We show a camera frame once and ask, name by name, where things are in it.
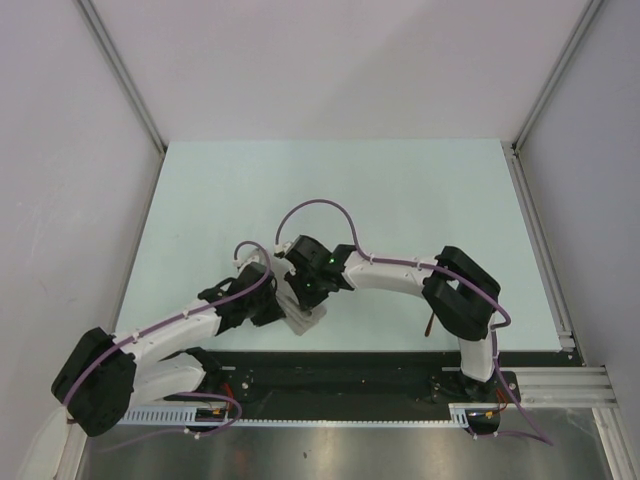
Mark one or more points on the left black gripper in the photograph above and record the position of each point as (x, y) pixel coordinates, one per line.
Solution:
(273, 312)

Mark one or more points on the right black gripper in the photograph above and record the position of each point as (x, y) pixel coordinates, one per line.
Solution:
(305, 299)

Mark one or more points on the grey cloth napkin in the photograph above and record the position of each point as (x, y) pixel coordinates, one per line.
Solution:
(299, 320)

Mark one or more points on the copper fork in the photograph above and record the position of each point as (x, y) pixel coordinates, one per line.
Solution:
(429, 326)

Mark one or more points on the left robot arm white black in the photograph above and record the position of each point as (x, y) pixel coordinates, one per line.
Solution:
(106, 374)

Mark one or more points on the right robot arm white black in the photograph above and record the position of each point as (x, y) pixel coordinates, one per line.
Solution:
(460, 294)

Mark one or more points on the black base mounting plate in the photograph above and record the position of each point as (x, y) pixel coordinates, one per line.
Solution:
(394, 385)

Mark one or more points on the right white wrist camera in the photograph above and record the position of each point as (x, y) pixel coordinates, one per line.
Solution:
(281, 249)

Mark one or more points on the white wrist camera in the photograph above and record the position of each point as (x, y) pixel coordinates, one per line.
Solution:
(254, 257)
(281, 249)

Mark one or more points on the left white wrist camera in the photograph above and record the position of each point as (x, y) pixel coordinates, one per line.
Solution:
(254, 257)

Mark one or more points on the white slotted cable duct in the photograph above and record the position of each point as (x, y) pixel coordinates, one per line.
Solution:
(436, 416)

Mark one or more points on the aluminium front rail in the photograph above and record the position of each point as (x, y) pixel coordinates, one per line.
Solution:
(564, 387)

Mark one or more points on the left aluminium corner post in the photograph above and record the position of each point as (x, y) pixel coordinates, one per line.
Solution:
(115, 62)

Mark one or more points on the aluminium corner post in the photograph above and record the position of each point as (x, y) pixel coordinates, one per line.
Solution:
(577, 36)
(115, 62)

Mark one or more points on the right aluminium corner post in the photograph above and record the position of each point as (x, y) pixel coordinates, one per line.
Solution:
(577, 36)

